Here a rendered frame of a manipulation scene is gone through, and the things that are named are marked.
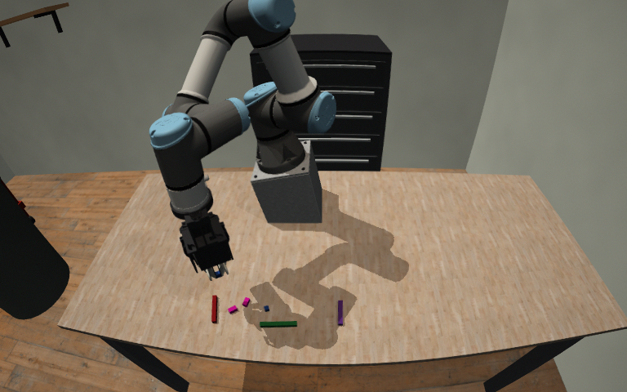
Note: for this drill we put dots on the dark red rod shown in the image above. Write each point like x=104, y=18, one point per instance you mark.
x=214, y=309

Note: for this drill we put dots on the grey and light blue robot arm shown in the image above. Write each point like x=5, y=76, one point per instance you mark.
x=292, y=102

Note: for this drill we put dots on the purple rod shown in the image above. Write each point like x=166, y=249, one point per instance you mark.
x=340, y=313

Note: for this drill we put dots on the green rod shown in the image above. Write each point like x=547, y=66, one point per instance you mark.
x=279, y=324

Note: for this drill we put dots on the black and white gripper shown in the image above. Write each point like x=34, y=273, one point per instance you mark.
x=208, y=250

